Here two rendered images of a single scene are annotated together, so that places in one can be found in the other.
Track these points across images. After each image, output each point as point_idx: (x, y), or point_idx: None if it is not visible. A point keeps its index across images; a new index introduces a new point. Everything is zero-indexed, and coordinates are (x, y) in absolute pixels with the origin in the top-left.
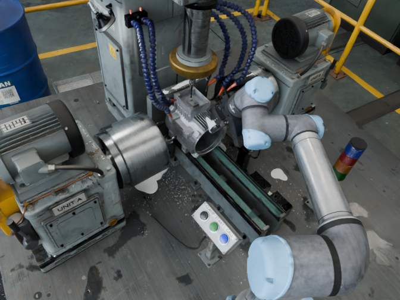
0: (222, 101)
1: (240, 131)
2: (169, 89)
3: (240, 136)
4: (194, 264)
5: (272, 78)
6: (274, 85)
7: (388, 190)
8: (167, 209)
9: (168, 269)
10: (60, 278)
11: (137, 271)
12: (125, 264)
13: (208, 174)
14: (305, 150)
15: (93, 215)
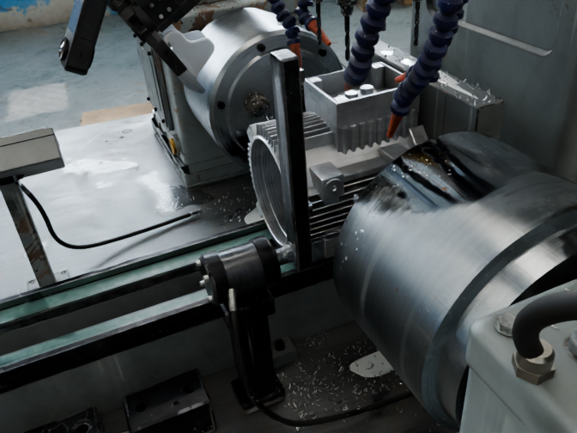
0: None
1: (73, 17)
2: (399, 57)
3: (68, 31)
4: (51, 265)
5: (525, 273)
6: (468, 278)
7: None
8: (195, 238)
9: (69, 232)
10: (137, 143)
11: (94, 202)
12: (115, 191)
13: (203, 237)
14: None
15: (154, 84)
